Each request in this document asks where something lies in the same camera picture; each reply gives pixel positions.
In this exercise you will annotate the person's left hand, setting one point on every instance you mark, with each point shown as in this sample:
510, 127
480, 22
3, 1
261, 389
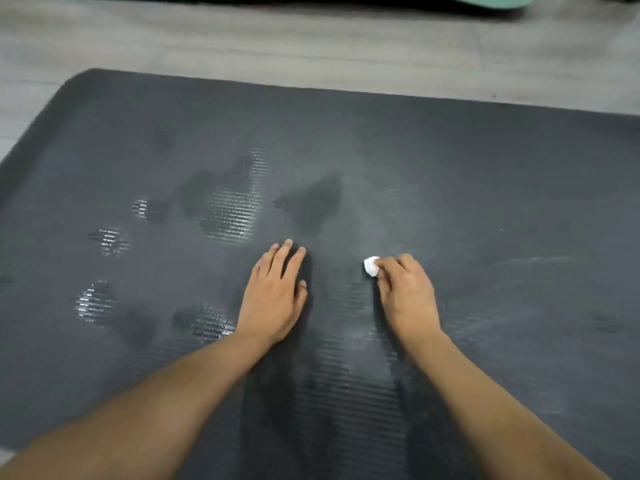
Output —
272, 299

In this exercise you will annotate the person's right hand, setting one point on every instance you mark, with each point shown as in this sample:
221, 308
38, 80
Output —
407, 294

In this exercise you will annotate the white tissue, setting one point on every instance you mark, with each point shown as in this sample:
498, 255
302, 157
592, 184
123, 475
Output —
371, 265

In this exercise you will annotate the dark grey yoga mat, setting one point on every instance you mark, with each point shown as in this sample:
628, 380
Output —
450, 169

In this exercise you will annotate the person's left forearm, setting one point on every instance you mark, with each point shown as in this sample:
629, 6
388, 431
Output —
140, 409

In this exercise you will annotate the person's right forearm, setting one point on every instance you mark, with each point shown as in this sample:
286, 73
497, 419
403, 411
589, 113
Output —
500, 409

